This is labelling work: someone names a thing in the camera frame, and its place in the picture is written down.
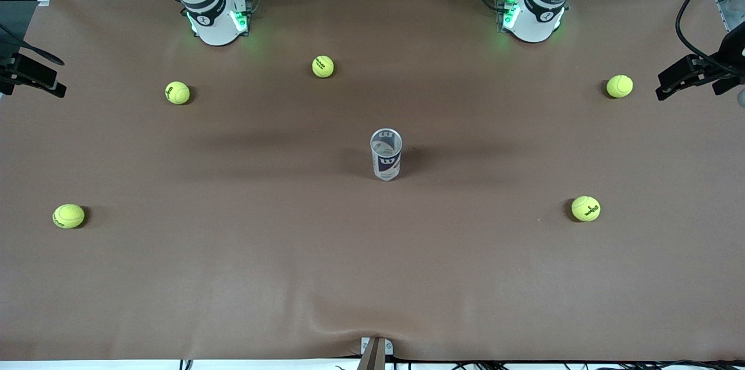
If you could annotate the clear plastic bag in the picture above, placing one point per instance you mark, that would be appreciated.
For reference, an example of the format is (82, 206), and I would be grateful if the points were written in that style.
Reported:
(734, 12)

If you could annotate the grey metal clamp bracket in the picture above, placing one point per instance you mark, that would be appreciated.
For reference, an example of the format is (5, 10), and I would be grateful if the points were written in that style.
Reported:
(389, 348)

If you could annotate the yellow-green tennis ball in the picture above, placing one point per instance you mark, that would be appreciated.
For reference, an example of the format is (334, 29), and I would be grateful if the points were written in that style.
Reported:
(177, 92)
(620, 86)
(585, 208)
(323, 66)
(68, 216)

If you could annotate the small green-lit control box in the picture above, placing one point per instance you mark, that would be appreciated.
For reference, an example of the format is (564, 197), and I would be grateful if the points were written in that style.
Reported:
(505, 12)
(241, 18)

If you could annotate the brown table mat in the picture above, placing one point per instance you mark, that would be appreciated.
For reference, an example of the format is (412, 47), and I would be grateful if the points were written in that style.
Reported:
(372, 271)

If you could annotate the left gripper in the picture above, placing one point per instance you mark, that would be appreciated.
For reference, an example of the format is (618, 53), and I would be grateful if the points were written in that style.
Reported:
(711, 70)

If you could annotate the brown slanted bar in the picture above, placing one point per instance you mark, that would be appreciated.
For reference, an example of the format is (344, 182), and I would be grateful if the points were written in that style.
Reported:
(372, 358)

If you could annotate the white blue tennis ball can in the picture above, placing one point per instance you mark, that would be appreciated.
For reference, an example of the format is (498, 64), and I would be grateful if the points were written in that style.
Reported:
(386, 163)

